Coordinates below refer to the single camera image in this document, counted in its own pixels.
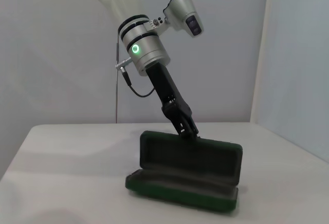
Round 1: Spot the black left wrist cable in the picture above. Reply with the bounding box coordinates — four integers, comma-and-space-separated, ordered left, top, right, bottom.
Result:
114, 28, 158, 98

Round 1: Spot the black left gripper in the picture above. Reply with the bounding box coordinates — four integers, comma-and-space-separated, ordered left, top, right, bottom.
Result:
145, 63, 200, 140

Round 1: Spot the silver camera mount bracket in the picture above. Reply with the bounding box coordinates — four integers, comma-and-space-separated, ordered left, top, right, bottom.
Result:
148, 16, 171, 34

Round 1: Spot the green glasses case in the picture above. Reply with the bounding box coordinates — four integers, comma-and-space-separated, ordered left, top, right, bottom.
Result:
125, 130, 243, 212

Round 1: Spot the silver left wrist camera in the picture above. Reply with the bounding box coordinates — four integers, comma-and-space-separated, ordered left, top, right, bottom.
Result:
163, 0, 205, 39

